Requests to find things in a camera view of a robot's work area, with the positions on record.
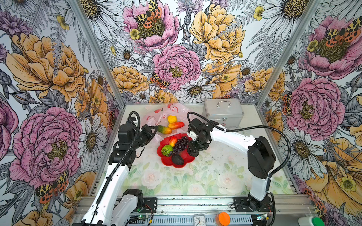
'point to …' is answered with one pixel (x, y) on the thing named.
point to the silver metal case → (227, 113)
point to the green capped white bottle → (311, 221)
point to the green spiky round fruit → (166, 149)
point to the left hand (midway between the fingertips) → (159, 130)
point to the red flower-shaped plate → (167, 160)
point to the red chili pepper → (174, 125)
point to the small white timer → (199, 220)
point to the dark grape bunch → (180, 145)
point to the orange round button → (222, 219)
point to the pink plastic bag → (158, 116)
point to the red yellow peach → (173, 141)
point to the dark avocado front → (177, 159)
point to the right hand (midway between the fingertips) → (195, 155)
